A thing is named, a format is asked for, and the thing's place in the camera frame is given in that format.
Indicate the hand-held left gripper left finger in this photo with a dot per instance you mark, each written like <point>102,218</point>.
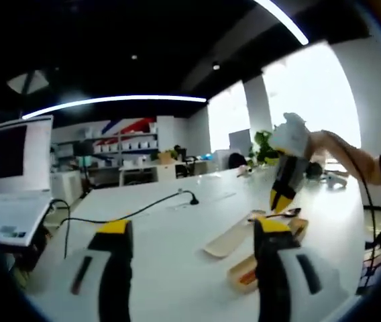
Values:
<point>110,268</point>

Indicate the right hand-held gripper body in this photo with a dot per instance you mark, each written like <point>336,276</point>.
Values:
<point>291,137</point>

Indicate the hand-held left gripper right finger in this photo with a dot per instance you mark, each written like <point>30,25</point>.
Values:
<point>284,275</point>

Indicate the dark spoon utensil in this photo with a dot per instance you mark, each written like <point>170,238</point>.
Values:
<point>292,212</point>

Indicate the beige cutlery case base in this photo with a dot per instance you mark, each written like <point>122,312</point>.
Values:
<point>241,268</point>

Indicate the dark round object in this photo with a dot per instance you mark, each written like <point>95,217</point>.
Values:
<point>314,169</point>

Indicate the potted green plant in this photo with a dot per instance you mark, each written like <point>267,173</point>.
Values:
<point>262,147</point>

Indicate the small toy figure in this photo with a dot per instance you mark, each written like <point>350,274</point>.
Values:
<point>245,171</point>

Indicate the grey white small device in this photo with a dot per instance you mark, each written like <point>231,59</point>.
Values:
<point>336,181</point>

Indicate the black chair back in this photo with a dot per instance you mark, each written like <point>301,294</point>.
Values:
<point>237,160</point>

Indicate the grey standing board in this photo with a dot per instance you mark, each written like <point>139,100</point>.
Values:
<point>240,139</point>

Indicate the white cabinet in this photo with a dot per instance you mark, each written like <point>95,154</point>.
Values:
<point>66,188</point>

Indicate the ceiling spot lamp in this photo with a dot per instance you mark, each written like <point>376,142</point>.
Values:
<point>216,66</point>

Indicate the white office desk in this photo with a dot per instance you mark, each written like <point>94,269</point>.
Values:
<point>150,171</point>

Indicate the curved ceiling light strip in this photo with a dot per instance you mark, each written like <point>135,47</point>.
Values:
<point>298,31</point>

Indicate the cardboard box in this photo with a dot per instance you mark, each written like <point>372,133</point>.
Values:
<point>166,158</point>

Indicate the storage shelf with white boxes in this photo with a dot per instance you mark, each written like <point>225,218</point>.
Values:
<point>126,146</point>

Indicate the white laptop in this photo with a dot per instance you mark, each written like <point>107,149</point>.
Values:
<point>36,161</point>

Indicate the straight ceiling light strip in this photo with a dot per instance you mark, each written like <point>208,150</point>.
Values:
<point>126,98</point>

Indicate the white ceiling panel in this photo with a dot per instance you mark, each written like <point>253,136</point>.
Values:
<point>27,82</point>

